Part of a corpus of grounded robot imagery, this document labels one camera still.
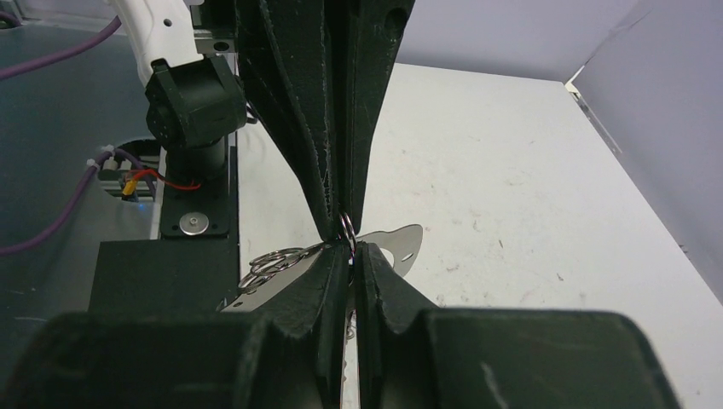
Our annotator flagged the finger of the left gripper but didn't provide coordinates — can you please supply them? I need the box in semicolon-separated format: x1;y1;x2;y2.
325;0;415;223
234;1;342;241

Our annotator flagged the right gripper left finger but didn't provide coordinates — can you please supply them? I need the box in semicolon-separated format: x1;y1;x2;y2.
0;242;351;409

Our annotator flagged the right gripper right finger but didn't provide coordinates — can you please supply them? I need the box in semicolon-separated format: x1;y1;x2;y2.
354;243;679;408

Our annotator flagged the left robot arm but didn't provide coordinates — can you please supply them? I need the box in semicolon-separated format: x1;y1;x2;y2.
113;1;414;241

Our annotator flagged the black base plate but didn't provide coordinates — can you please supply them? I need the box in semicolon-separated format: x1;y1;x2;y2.
88;137;240;315

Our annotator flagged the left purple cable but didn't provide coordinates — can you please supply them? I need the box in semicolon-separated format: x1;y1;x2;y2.
0;11;159;258

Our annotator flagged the aluminium rail frame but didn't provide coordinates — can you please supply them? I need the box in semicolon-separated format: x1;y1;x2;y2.
565;81;622;157

